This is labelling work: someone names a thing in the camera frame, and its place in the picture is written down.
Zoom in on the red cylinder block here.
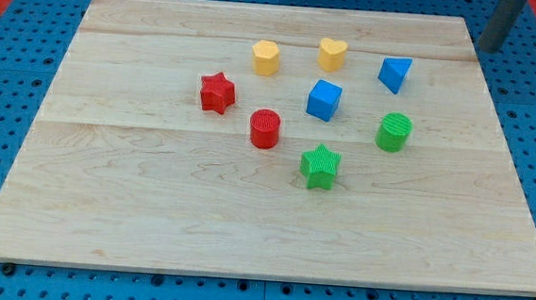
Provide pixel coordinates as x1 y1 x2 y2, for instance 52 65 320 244
250 108 281 149

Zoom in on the green star block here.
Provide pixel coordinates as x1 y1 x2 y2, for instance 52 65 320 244
300 143 342 191

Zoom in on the blue cube block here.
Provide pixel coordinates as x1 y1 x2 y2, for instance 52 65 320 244
306 80 343 122

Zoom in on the red star block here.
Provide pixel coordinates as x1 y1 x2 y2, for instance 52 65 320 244
200 72 236 115

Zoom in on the light wooden board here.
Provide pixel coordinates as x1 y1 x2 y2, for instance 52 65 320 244
0 0 536 296

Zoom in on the yellow hexagon block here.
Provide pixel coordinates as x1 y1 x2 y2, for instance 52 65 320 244
252 40 280 76

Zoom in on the yellow heart block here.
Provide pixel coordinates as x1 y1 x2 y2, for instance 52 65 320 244
317 38 348 72

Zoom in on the green cylinder block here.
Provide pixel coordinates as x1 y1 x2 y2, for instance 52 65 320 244
375 112 412 152

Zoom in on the blue triangle block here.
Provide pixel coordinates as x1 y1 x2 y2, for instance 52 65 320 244
378 58 412 94

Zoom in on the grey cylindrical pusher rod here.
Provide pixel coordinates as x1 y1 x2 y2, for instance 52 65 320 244
477 0 528 53

